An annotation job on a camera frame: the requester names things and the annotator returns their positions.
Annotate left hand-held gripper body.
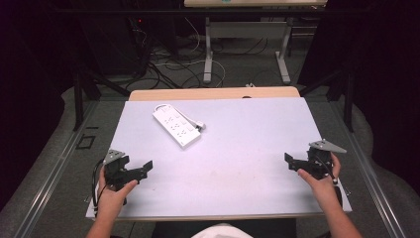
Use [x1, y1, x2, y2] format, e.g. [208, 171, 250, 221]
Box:
[103, 149, 144, 192]

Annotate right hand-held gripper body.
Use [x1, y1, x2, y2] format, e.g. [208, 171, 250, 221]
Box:
[306, 139, 348, 181]

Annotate person's left hand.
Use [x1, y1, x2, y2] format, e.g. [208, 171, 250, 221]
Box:
[96, 166, 139, 220]

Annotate person's right hand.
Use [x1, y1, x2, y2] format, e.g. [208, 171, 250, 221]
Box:
[297, 153, 342, 203]

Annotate white power strip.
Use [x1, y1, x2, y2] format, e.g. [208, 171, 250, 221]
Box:
[152, 105, 202, 151]

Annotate black metal stand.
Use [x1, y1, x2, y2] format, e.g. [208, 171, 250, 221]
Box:
[298, 67, 356, 134]
[71, 63, 132, 132]

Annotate person's dark pants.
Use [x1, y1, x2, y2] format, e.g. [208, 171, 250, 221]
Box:
[151, 217, 297, 238]

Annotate wooden table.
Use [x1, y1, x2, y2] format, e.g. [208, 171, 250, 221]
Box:
[128, 85, 301, 102]

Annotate person's white shirt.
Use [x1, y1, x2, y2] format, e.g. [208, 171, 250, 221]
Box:
[190, 222, 255, 238]

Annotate black computer tower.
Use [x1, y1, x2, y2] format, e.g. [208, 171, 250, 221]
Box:
[80, 14, 152, 78]

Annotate white desk with metal legs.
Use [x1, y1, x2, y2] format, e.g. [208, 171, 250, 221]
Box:
[183, 0, 329, 85]

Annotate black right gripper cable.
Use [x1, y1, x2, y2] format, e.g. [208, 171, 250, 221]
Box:
[313, 154, 344, 206]

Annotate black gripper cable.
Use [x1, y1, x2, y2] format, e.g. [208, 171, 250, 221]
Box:
[313, 154, 344, 206]
[91, 158, 109, 216]

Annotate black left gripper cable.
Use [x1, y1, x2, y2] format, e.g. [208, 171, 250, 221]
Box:
[91, 158, 109, 216]

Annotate black square floor frame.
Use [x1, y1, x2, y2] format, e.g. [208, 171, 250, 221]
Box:
[75, 134, 97, 151]

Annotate metal floor rail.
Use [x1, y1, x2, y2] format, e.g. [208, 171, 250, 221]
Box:
[330, 98, 409, 238]
[11, 100, 102, 238]

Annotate white power strip cable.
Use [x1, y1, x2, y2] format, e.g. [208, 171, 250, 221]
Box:
[154, 103, 207, 131]

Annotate tangle of floor cables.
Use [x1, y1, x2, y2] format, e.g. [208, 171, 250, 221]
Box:
[127, 18, 275, 90]

